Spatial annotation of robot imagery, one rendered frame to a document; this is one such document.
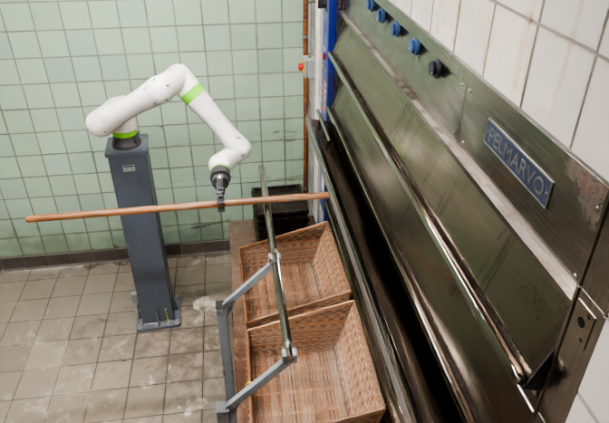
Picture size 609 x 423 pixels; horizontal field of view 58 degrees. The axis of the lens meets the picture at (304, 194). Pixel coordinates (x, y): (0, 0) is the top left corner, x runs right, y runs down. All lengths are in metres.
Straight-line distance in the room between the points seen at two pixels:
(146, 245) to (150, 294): 0.36
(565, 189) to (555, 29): 0.24
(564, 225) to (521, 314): 0.20
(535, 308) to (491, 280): 0.13
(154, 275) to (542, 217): 2.64
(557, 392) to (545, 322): 0.11
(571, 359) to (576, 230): 0.20
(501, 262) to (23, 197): 3.36
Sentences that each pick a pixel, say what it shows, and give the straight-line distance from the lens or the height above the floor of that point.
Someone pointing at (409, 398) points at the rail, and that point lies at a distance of 1.32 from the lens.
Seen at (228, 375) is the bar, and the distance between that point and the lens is 2.51.
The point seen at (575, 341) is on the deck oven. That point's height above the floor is 1.85.
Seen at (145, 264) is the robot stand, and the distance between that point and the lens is 3.28.
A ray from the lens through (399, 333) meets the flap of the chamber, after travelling 1.49.
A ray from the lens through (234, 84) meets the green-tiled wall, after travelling 3.47.
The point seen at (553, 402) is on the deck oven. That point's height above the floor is 1.71.
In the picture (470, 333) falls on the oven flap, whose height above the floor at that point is 1.56.
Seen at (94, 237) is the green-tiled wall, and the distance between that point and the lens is 4.09.
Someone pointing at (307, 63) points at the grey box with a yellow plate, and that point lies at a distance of 3.09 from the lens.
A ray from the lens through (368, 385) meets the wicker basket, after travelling 2.17.
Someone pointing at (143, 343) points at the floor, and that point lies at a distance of 3.50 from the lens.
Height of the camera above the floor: 2.47
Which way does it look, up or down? 32 degrees down
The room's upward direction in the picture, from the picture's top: straight up
